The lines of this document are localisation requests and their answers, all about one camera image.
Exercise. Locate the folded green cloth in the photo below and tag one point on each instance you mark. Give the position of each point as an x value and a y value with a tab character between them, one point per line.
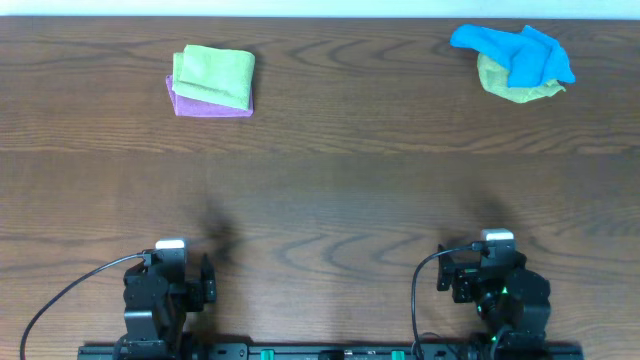
218	76

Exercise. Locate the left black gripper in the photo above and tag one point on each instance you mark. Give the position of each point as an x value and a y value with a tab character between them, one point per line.
198	288

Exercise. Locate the crumpled yellow-green cloth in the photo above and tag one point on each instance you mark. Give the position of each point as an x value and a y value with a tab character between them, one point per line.
494	77

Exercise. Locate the folded purple cloth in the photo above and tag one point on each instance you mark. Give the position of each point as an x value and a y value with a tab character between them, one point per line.
186	107

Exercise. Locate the blue microfiber cloth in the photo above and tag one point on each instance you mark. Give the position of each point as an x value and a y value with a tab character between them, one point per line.
531	57

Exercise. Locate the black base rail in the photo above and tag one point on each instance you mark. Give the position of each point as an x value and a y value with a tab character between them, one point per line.
432	351

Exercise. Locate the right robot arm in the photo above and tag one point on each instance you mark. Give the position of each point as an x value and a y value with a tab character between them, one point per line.
512	301

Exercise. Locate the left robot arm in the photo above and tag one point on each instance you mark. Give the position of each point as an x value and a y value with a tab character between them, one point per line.
158	296

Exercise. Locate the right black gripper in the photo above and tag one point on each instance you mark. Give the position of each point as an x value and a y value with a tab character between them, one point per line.
465	277

